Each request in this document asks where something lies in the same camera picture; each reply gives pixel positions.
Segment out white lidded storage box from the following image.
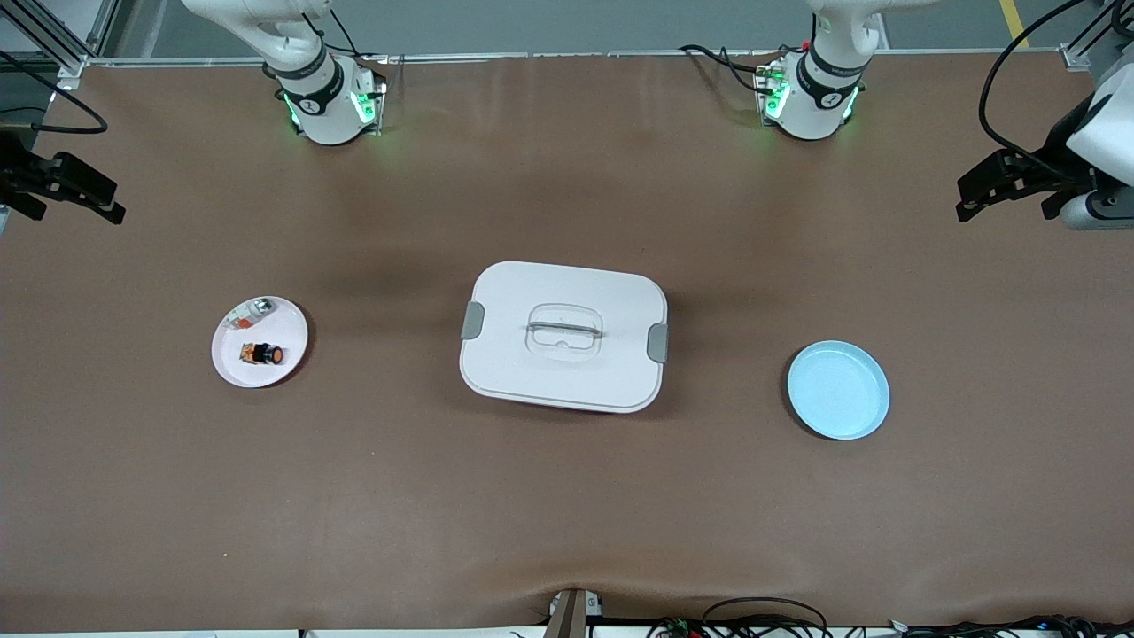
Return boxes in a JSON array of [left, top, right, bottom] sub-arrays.
[[459, 261, 670, 415]]

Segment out pink round plate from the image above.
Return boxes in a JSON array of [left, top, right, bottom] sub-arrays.
[[211, 296, 310, 389]]

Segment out light blue round plate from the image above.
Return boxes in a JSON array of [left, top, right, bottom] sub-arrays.
[[787, 340, 891, 441]]

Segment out aluminium frame profile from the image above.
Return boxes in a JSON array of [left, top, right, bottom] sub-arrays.
[[1059, 0, 1134, 74], [0, 0, 120, 89]]

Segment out silver headed switch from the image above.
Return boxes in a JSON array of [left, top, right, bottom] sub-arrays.
[[225, 299, 277, 332]]

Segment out black right arm base cable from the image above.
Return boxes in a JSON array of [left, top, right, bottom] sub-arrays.
[[301, 9, 391, 65]]

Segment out black arm base cable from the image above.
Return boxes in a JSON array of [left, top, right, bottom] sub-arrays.
[[680, 43, 781, 94], [301, 9, 391, 65]]

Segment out black left arm base cable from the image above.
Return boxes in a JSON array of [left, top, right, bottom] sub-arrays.
[[680, 43, 781, 94]]

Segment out silver table edge rail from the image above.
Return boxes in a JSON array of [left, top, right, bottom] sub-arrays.
[[84, 51, 1064, 68]]

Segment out grey box lid handle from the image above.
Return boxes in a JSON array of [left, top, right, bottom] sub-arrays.
[[526, 321, 604, 343]]

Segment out black tangled cable bundle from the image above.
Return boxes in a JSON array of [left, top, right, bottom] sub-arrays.
[[886, 614, 1134, 638]]

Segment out black looped cable bundle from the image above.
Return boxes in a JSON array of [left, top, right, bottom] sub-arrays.
[[647, 596, 831, 638]]

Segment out brown camera mounting post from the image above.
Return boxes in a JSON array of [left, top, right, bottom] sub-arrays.
[[542, 588, 605, 638]]

